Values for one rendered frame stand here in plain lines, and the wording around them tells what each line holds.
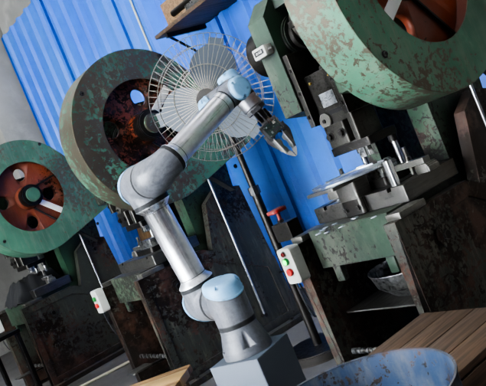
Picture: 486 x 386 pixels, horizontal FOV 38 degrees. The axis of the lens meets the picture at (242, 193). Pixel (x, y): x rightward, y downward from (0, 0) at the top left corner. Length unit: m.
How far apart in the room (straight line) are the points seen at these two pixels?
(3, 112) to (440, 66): 5.65
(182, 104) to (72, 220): 2.25
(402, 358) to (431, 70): 0.97
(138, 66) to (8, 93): 3.84
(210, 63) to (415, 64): 1.30
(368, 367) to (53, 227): 3.84
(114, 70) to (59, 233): 1.86
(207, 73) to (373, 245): 1.24
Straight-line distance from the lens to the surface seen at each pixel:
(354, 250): 2.48
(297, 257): 2.56
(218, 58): 3.24
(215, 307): 2.08
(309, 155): 4.42
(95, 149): 3.49
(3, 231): 5.07
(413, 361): 1.56
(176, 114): 3.29
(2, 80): 7.48
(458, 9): 2.56
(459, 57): 2.35
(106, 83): 3.62
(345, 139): 2.50
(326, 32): 2.07
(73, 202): 5.30
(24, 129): 7.39
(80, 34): 6.25
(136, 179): 2.07
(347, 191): 2.48
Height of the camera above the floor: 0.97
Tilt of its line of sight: 2 degrees down
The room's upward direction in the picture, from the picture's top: 23 degrees counter-clockwise
